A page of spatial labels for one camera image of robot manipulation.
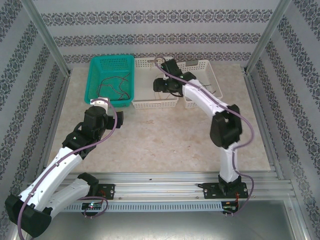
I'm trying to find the thin cables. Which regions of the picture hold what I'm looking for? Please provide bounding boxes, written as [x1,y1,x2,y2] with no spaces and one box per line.
[199,83,219,95]

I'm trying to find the large white plastic basket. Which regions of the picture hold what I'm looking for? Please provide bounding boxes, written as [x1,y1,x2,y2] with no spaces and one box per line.
[131,56,180,110]

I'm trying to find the teal plastic basket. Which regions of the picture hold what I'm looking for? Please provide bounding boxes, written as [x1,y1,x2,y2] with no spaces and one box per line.
[84,54,136,110]

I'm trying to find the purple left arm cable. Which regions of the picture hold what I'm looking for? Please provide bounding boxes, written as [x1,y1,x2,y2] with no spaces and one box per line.
[16,103,118,240]

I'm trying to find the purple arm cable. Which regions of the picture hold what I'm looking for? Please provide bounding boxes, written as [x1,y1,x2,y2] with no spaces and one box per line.
[154,56,257,213]
[16,103,118,240]

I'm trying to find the small white basket grey handles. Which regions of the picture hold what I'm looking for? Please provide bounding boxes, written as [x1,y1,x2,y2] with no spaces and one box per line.
[175,59,224,109]

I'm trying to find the short purple cable loop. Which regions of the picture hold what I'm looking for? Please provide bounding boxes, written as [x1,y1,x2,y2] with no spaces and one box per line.
[83,194,109,220]

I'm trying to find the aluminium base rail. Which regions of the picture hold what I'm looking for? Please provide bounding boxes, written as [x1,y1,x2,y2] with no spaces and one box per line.
[24,171,293,201]

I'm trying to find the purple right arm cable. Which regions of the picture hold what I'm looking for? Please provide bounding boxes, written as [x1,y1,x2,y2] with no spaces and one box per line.
[154,56,257,213]

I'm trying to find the aluminium frame post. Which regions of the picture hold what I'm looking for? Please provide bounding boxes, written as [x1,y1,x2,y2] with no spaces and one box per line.
[19,0,71,76]
[244,0,293,73]

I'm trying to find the slotted grey cable duct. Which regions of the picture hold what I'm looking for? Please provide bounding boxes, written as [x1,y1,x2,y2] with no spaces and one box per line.
[33,201,223,213]

